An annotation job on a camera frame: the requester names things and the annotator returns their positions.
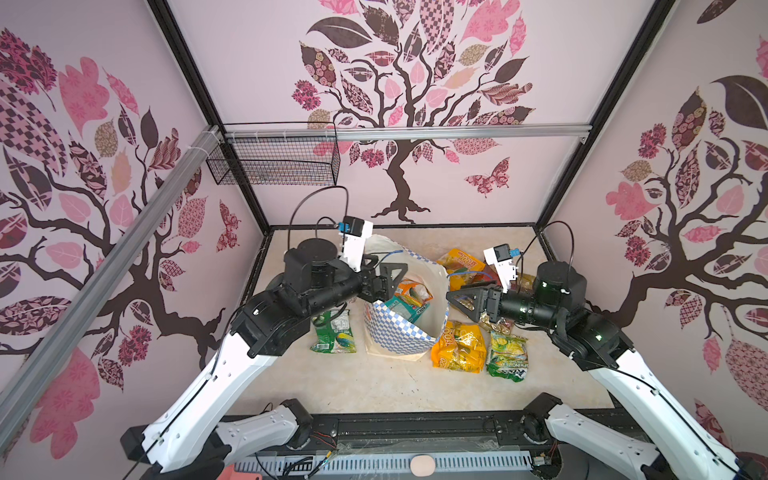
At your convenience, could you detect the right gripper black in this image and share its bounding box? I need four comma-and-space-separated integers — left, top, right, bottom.
446, 275, 561, 332

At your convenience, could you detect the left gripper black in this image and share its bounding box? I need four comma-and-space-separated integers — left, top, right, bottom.
306, 252, 408, 317

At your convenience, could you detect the orange green snack box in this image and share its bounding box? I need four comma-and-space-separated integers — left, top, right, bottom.
385, 279, 434, 324

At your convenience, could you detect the yellow orange snack bag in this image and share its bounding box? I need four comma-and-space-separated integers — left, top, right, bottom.
437, 248, 490, 291

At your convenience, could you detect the yellow chips bag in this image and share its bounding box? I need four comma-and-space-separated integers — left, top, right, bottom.
430, 320, 487, 374

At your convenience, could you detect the gold candy bag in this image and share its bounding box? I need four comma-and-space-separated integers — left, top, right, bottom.
477, 256, 535, 294

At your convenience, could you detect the blue checkered paper bag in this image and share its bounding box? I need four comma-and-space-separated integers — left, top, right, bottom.
363, 235, 449, 361

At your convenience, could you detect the green yellow snack bag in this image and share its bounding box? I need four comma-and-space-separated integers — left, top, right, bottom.
486, 331, 529, 383

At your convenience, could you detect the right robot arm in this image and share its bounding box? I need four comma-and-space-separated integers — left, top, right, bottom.
446, 261, 767, 479

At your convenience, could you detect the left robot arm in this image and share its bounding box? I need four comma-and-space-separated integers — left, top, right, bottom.
121, 235, 408, 479

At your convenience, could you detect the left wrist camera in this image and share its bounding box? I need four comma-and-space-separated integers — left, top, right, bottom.
339, 216, 373, 272

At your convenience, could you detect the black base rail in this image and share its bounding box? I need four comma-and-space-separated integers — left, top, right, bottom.
161, 407, 682, 480

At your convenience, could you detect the grey cable duct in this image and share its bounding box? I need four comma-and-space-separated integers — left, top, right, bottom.
235, 451, 533, 479

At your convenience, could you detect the black wire basket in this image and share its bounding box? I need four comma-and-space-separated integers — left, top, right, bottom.
206, 120, 341, 187

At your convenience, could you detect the aluminium rail back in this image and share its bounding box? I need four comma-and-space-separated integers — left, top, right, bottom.
225, 124, 592, 142

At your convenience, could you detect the aluminium rail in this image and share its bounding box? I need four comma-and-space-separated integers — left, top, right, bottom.
1, 125, 222, 448
225, 124, 592, 142

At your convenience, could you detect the aluminium rail left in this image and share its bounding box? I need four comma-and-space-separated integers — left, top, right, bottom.
1, 125, 222, 448

